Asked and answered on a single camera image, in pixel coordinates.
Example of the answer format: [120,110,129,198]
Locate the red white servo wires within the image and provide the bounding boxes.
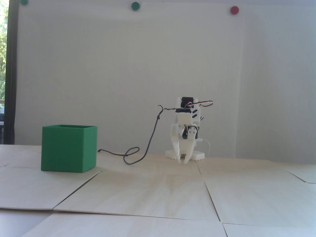
[187,100,214,109]

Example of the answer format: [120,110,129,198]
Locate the green box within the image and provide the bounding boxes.
[41,125,98,173]

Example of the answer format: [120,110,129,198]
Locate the white cable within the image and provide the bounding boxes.
[197,139,212,157]

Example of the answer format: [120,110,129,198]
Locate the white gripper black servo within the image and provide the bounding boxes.
[171,123,199,165]

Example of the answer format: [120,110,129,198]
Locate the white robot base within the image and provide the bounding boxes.
[165,149,205,161]

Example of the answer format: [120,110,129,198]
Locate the black cable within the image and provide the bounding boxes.
[98,105,178,165]

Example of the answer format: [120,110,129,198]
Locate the dark window frame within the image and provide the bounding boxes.
[4,0,20,145]

